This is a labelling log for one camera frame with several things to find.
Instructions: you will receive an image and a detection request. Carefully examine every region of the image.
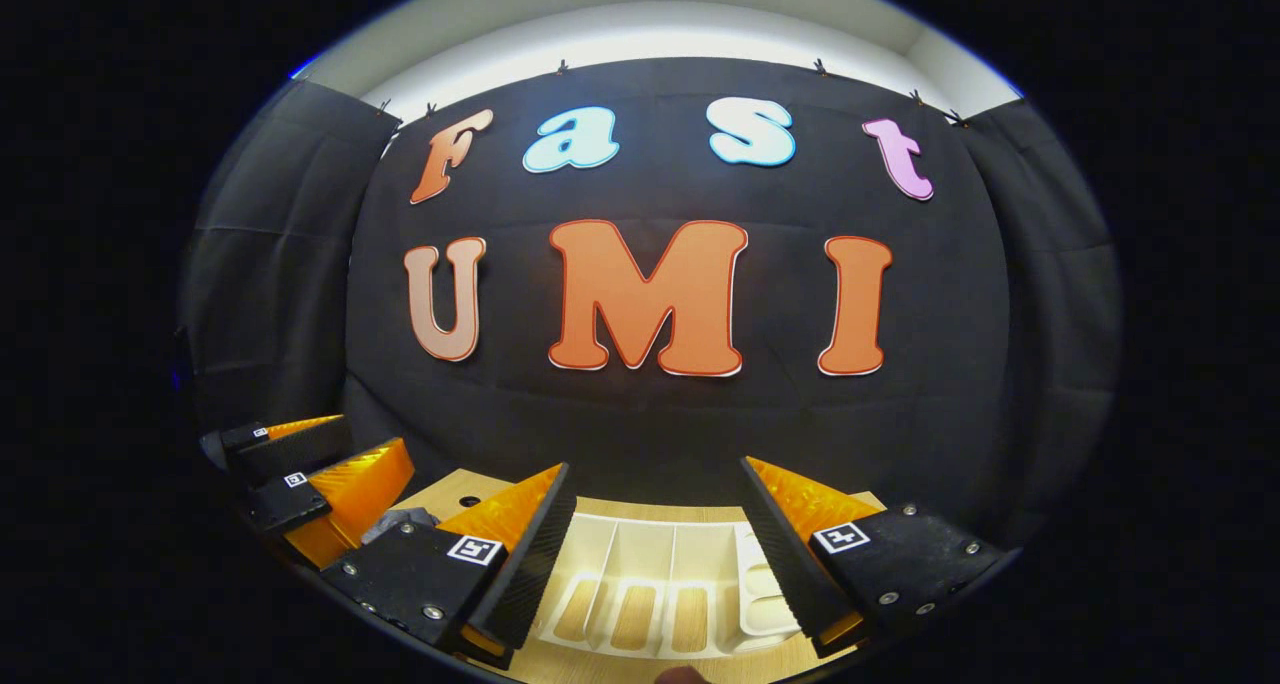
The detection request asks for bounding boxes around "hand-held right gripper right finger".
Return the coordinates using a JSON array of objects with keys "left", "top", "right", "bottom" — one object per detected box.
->
[{"left": 740, "top": 456, "right": 1021, "bottom": 660}]

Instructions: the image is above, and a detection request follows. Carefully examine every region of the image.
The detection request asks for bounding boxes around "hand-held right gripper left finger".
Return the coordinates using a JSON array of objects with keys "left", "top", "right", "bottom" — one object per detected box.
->
[{"left": 320, "top": 462, "right": 579, "bottom": 670}]

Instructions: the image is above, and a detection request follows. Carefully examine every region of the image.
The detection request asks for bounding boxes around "grey schoolbag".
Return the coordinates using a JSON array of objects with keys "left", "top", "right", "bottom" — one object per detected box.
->
[{"left": 360, "top": 507, "right": 441, "bottom": 547}]

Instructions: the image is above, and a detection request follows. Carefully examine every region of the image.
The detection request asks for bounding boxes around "white plastic bookshelf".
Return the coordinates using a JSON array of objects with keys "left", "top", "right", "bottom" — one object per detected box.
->
[{"left": 535, "top": 509, "right": 803, "bottom": 660}]

